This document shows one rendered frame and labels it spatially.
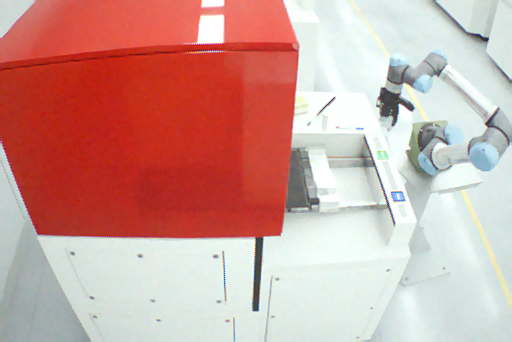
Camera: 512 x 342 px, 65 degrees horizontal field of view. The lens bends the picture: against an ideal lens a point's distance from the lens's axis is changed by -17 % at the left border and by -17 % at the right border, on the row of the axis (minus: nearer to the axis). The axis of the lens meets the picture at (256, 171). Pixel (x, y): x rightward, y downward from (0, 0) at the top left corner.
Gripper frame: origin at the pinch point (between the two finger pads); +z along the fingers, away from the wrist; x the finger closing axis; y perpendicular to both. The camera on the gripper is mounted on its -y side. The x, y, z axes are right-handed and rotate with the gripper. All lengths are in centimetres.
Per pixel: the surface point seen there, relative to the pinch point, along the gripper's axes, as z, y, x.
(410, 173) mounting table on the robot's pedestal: 28.7, -18.2, -3.1
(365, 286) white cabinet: 48, 12, 46
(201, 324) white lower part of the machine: 38, 79, 66
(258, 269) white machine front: 3, 60, 66
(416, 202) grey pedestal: 52, -29, -6
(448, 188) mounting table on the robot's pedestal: 28.7, -36.2, 8.1
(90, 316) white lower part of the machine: 36, 122, 66
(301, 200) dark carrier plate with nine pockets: 20.7, 39.2, 19.8
